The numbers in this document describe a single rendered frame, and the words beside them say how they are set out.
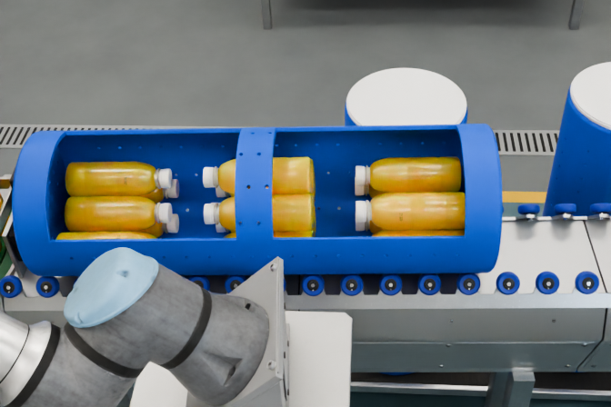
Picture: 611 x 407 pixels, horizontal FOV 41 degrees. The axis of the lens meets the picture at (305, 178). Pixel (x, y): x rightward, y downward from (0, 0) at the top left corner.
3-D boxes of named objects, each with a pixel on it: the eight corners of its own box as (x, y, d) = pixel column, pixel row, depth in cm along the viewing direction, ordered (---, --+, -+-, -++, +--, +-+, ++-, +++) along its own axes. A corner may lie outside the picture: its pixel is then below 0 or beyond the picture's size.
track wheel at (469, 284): (481, 272, 158) (479, 271, 160) (457, 272, 158) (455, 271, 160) (481, 295, 158) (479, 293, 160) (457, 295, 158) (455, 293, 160)
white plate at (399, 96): (365, 59, 205) (365, 64, 205) (330, 125, 185) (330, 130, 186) (477, 77, 197) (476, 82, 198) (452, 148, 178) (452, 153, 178)
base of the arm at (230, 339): (255, 395, 105) (194, 363, 100) (188, 414, 114) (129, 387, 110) (278, 292, 113) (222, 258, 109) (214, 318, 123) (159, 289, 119)
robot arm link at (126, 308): (213, 307, 104) (124, 258, 98) (151, 392, 105) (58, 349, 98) (192, 268, 114) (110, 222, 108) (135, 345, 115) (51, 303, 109)
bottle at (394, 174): (460, 150, 159) (363, 152, 160) (462, 183, 156) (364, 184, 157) (455, 165, 166) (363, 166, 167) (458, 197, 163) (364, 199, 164)
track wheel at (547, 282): (560, 272, 157) (557, 270, 159) (536, 272, 157) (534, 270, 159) (560, 295, 157) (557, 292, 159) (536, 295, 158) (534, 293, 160)
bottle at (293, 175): (311, 198, 158) (215, 200, 159) (311, 163, 160) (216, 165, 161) (309, 186, 151) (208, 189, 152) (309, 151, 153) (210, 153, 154)
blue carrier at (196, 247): (492, 304, 156) (509, 191, 138) (37, 306, 160) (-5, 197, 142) (473, 203, 178) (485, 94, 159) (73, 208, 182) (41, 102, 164)
